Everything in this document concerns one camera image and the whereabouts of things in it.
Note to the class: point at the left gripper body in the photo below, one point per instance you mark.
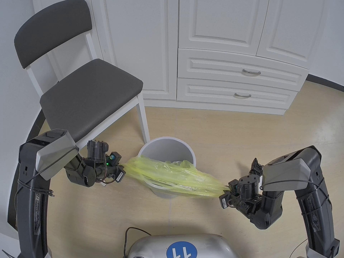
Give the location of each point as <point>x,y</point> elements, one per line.
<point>114,172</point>

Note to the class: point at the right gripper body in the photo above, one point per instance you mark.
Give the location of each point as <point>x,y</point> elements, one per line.
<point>232,200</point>

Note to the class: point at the black plastic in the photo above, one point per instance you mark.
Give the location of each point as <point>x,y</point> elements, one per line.
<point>255,167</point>

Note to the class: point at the yellow plastic bag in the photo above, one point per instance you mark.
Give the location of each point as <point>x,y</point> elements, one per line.
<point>172,175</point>

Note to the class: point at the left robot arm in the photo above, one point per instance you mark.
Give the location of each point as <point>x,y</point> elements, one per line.
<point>29,197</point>

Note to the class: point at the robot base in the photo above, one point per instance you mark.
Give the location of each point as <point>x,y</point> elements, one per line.
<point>182,247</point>

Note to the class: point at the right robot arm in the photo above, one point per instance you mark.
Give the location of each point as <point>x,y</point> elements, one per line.
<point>314,197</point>

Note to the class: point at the white trash bin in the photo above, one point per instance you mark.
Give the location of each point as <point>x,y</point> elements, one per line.
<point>166,146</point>

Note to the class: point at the white chair with grey cushions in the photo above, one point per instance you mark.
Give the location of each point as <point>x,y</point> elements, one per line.
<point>88,95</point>

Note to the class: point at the white wardrobe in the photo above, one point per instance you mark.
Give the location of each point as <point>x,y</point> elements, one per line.
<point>215,23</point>

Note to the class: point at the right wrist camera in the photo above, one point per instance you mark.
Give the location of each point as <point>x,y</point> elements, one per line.
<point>233,185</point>

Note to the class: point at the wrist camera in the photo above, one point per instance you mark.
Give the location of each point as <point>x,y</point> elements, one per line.
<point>115,157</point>
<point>233,185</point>

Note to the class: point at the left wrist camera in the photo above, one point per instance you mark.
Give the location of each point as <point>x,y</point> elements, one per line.
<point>115,157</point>

